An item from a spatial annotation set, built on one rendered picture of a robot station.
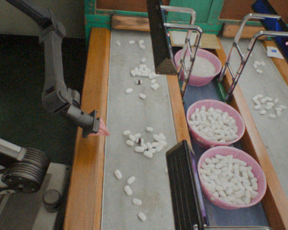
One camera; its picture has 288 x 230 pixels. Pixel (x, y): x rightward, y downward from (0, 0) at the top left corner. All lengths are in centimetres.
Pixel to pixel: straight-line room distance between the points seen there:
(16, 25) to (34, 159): 206
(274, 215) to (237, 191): 15
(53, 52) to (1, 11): 186
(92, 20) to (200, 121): 91
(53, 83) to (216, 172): 70
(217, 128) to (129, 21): 83
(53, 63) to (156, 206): 63
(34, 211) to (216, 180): 77
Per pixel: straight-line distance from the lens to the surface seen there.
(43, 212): 135
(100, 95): 134
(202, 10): 184
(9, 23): 302
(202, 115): 136
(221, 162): 122
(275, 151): 137
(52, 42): 120
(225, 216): 118
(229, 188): 116
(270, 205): 122
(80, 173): 108
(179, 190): 70
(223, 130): 134
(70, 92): 108
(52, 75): 105
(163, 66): 102
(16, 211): 138
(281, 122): 152
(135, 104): 134
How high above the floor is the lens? 168
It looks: 46 degrees down
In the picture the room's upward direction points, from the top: 9 degrees clockwise
